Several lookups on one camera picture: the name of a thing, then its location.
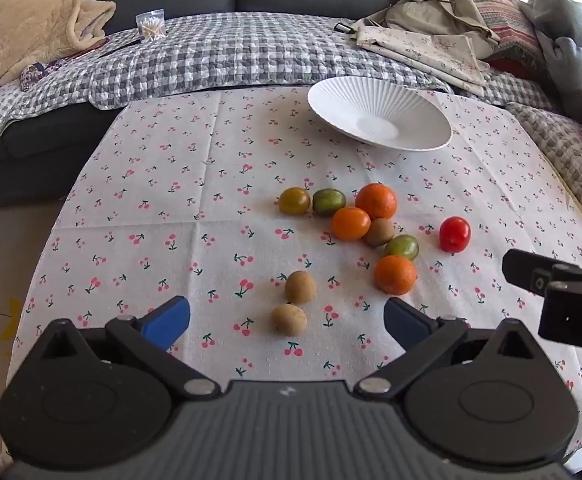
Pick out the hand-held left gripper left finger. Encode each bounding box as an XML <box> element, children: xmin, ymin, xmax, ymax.
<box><xmin>33</xmin><ymin>296</ymin><xmax>222</xmax><ymax>402</ymax></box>

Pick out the cotton swab box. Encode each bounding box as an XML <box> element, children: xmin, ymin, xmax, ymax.
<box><xmin>136</xmin><ymin>8</ymin><xmax>166</xmax><ymax>44</ymax></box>

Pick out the black pen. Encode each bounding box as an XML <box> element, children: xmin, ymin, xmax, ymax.
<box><xmin>98</xmin><ymin>39</ymin><xmax>142</xmax><ymax>57</ymax></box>

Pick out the yellow-green tomato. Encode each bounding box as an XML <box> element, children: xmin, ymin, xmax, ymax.
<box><xmin>278</xmin><ymin>187</ymin><xmax>312</xmax><ymax>215</ymax></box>

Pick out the grey knitted blanket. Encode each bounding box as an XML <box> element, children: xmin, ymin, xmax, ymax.
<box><xmin>506</xmin><ymin>102</ymin><xmax>582</xmax><ymax>237</ymax></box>

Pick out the beige canvas bag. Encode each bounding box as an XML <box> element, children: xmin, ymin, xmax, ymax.
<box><xmin>356</xmin><ymin>0</ymin><xmax>502</xmax><ymax>61</ymax></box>

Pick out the striped patterned pillow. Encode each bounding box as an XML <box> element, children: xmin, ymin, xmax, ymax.
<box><xmin>451</xmin><ymin>0</ymin><xmax>552</xmax><ymax>77</ymax></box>

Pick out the floral print cloth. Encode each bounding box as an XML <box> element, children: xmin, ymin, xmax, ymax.
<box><xmin>356</xmin><ymin>25</ymin><xmax>492</xmax><ymax>98</ymax></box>

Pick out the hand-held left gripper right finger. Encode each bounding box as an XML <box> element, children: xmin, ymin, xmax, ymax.
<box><xmin>353</xmin><ymin>297</ymin><xmax>542</xmax><ymax>401</ymax></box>

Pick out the large orange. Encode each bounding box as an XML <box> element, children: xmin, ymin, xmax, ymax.
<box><xmin>355</xmin><ymin>183</ymin><xmax>398</xmax><ymax>220</ymax></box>

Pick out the grey checked quilt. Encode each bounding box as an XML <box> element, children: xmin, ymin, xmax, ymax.
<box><xmin>0</xmin><ymin>10</ymin><xmax>556</xmax><ymax>141</ymax></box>

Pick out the yellow floor sticker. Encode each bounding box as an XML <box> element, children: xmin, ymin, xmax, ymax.
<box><xmin>0</xmin><ymin>299</ymin><xmax>22</xmax><ymax>344</ymax></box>

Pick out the brown kiwi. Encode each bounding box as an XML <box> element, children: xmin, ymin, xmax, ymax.
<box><xmin>285</xmin><ymin>270</ymin><xmax>318</xmax><ymax>305</ymax></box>
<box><xmin>366</xmin><ymin>218</ymin><xmax>396</xmax><ymax>248</ymax></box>
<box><xmin>270</xmin><ymin>303</ymin><xmax>307</xmax><ymax>335</ymax></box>

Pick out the beige fleece blanket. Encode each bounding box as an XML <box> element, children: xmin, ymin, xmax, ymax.
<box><xmin>0</xmin><ymin>0</ymin><xmax>116</xmax><ymax>102</ymax></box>

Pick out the dark floral pouch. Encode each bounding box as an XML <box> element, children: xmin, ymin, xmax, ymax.
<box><xmin>20</xmin><ymin>57</ymin><xmax>72</xmax><ymax>92</ymax></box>

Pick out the small orange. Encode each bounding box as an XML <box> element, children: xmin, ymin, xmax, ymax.
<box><xmin>331</xmin><ymin>207</ymin><xmax>372</xmax><ymax>241</ymax></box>

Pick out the white ribbed bowl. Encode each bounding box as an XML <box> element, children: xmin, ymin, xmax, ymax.
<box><xmin>307</xmin><ymin>77</ymin><xmax>453</xmax><ymax>152</ymax></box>

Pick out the red tomato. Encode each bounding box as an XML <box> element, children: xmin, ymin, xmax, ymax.
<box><xmin>439</xmin><ymin>216</ymin><xmax>472</xmax><ymax>253</ymax></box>

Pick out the red pen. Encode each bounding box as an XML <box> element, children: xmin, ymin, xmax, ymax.
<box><xmin>63</xmin><ymin>37</ymin><xmax>110</xmax><ymax>59</ymax></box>

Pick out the green tomato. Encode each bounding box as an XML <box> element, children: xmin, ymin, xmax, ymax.
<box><xmin>312</xmin><ymin>188</ymin><xmax>347</xmax><ymax>217</ymax></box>
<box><xmin>385</xmin><ymin>234</ymin><xmax>420</xmax><ymax>261</ymax></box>

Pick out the medium orange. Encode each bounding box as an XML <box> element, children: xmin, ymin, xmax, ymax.
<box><xmin>374</xmin><ymin>255</ymin><xmax>418</xmax><ymax>296</ymax></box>

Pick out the cherry print tablecloth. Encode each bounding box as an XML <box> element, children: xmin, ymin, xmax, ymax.
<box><xmin>0</xmin><ymin>85</ymin><xmax>582</xmax><ymax>466</ymax></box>

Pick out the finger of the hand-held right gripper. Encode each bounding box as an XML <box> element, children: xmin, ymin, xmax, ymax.
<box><xmin>502</xmin><ymin>248</ymin><xmax>582</xmax><ymax>293</ymax></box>

